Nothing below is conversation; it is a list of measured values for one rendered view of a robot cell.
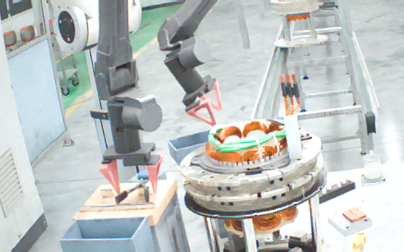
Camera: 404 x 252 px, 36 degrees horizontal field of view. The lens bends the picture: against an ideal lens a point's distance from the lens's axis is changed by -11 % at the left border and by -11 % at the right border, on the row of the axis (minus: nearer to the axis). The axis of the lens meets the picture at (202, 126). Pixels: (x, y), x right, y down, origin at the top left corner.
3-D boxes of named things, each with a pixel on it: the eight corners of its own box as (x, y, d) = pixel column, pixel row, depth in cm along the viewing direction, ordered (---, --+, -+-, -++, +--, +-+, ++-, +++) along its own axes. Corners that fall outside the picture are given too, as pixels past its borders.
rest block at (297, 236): (305, 246, 161) (304, 238, 160) (288, 242, 165) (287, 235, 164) (314, 238, 164) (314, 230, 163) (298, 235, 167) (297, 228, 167)
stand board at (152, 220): (155, 226, 135) (152, 215, 135) (74, 228, 140) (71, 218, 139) (178, 188, 154) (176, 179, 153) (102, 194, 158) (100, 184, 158)
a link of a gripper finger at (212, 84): (232, 100, 183) (212, 72, 180) (227, 113, 177) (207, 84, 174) (211, 112, 186) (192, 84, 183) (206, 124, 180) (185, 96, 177)
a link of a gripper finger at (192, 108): (228, 110, 178) (207, 81, 176) (223, 124, 172) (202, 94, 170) (207, 121, 181) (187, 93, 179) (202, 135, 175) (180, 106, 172)
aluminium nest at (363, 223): (372, 226, 169) (372, 218, 169) (345, 236, 168) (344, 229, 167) (354, 212, 181) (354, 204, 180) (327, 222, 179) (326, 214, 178)
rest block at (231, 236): (251, 243, 168) (249, 226, 166) (235, 252, 165) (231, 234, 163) (240, 240, 171) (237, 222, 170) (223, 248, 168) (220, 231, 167)
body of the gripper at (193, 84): (213, 79, 180) (197, 57, 178) (205, 96, 171) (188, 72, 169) (194, 89, 183) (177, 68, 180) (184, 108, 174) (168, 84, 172)
